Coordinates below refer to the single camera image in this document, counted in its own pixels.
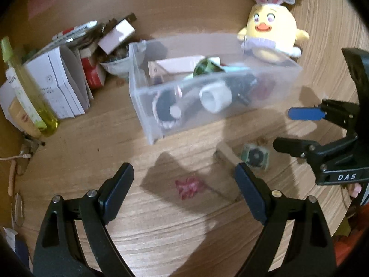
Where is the red white marker pen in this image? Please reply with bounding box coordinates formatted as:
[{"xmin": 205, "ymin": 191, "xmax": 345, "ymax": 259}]
[{"xmin": 52, "ymin": 21, "xmax": 98, "ymax": 40}]

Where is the clear plastic storage bin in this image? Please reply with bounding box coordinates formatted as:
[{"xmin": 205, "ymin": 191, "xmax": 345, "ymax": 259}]
[{"xmin": 129, "ymin": 33, "xmax": 302, "ymax": 144}]

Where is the beige wooden block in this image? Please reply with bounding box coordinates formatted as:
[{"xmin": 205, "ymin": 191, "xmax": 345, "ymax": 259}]
[{"xmin": 214, "ymin": 141, "xmax": 242, "ymax": 169}]

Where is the red crumpled wrapper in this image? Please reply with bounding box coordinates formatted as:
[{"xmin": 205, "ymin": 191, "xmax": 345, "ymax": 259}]
[{"xmin": 175, "ymin": 177, "xmax": 206, "ymax": 200}]

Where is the white cosmetic tube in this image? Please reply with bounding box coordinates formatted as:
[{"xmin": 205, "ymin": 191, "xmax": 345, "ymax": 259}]
[{"xmin": 147, "ymin": 55, "xmax": 206, "ymax": 78}]

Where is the green flower mahjong tile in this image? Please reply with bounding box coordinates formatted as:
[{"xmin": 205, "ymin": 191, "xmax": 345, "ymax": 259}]
[{"xmin": 240, "ymin": 143, "xmax": 270, "ymax": 171}]

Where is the dark green bottle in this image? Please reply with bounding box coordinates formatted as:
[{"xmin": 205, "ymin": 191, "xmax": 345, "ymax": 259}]
[{"xmin": 193, "ymin": 58, "xmax": 259, "ymax": 106}]

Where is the yellow-green spray bottle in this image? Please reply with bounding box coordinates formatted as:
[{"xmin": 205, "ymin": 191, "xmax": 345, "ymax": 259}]
[{"xmin": 1, "ymin": 36, "xmax": 59, "ymax": 136}]

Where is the white paper boxes stack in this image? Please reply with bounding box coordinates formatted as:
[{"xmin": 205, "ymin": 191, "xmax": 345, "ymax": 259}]
[{"xmin": 23, "ymin": 46, "xmax": 90, "ymax": 119}]

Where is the red snack packet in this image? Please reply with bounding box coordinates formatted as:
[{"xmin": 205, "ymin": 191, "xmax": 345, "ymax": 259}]
[{"xmin": 251, "ymin": 76, "xmax": 276, "ymax": 101}]

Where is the yellow chick plush toy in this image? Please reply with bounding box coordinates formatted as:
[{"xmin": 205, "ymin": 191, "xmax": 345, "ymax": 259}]
[{"xmin": 237, "ymin": 0, "xmax": 309, "ymax": 58}]

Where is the white tape roll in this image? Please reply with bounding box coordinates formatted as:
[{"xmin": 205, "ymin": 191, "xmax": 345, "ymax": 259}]
[{"xmin": 199, "ymin": 81, "xmax": 232, "ymax": 114}]

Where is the small white cardboard box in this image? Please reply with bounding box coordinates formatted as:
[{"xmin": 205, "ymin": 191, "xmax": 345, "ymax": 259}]
[{"xmin": 98, "ymin": 19, "xmax": 135, "ymax": 54}]

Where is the round compact mirror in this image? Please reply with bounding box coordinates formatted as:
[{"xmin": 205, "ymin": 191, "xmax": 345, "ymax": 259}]
[{"xmin": 152, "ymin": 87, "xmax": 182, "ymax": 130}]

